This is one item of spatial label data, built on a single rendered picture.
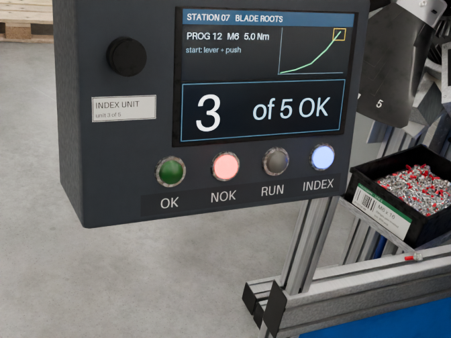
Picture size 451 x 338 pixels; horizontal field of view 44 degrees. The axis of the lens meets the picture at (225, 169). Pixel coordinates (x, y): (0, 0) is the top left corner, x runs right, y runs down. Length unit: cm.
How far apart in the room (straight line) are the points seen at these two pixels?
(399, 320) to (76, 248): 135
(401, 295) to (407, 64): 48
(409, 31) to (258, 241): 123
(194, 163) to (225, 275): 157
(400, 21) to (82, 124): 86
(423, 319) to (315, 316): 27
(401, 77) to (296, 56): 68
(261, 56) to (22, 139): 226
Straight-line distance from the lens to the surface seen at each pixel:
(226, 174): 48
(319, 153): 52
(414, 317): 101
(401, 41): 118
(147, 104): 45
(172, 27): 44
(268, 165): 50
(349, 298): 82
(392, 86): 115
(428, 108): 129
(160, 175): 46
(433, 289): 94
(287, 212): 239
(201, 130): 47
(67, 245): 209
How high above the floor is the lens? 137
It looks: 32 degrees down
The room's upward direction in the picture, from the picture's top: 11 degrees clockwise
